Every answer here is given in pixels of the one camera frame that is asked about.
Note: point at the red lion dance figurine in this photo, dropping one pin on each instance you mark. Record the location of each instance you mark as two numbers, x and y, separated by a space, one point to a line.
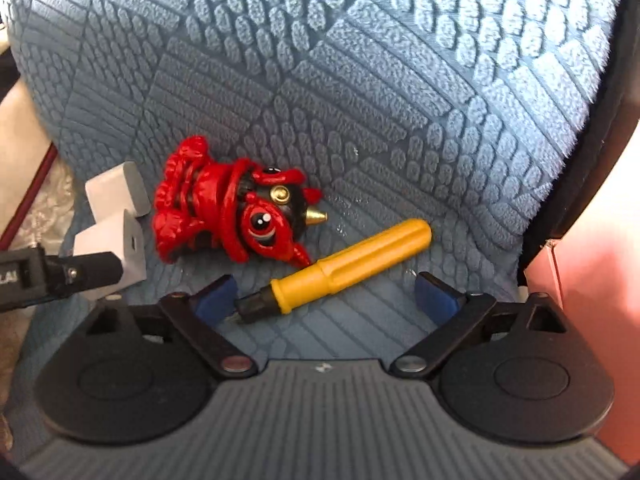
242 208

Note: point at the red white black blanket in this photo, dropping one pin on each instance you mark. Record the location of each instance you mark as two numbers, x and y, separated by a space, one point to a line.
37 196

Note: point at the white charger front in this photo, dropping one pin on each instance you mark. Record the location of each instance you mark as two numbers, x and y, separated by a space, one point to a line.
122 235

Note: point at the white charger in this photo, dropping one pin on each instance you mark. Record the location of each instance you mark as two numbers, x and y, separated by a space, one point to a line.
119 189
122 235

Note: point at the yellow handle screwdriver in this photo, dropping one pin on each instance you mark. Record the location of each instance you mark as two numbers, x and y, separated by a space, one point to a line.
337 272

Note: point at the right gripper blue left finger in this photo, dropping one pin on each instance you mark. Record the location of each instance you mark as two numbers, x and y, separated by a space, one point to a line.
196 318

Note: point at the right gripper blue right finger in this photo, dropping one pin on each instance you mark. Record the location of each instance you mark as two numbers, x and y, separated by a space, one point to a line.
457 315

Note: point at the blue textured chair cover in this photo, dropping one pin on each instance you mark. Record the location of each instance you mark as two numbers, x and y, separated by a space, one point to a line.
466 114

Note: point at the pink cardboard box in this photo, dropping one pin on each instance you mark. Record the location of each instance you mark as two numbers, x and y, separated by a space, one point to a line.
593 273

